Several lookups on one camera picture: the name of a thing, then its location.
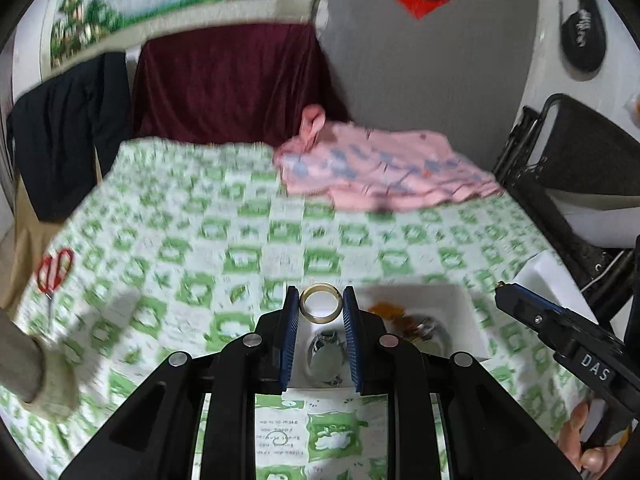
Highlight pale translucent jade pendant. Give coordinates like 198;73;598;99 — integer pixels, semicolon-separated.
310;342;347;386

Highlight white cardboard sheet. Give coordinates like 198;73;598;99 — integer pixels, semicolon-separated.
542;186;640;253

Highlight white box lid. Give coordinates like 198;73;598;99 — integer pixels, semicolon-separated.
514;250;601;325

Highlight cream jade ring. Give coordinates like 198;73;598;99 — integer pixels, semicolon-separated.
299;284;344;324

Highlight red handled scissors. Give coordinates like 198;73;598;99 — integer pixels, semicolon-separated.
36;247;76;322

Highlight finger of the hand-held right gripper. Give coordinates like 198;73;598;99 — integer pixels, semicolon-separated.
494;281;566;333

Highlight clear plastic bag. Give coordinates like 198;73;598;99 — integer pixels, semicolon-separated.
622;91;640;133

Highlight maroon velvet cloth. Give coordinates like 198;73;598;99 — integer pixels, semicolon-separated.
131;22;351;150

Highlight person's right hand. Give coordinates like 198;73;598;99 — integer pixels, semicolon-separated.
556;400;637;472

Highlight engraved silver ring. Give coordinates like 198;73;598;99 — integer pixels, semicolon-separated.
406;314;451;348

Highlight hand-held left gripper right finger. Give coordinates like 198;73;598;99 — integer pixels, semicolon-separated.
341;286;582;480

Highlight white cardboard box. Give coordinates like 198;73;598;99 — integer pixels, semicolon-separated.
287;282;492;392

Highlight black garment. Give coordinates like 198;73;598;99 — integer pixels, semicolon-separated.
6;51;133;223

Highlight pink printed cloth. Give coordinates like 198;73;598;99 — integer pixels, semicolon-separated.
272;104;503;212

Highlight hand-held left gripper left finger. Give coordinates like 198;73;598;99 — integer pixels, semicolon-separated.
60;286;301;480

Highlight green white printed tablecloth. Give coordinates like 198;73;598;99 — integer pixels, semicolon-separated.
0;140;603;480

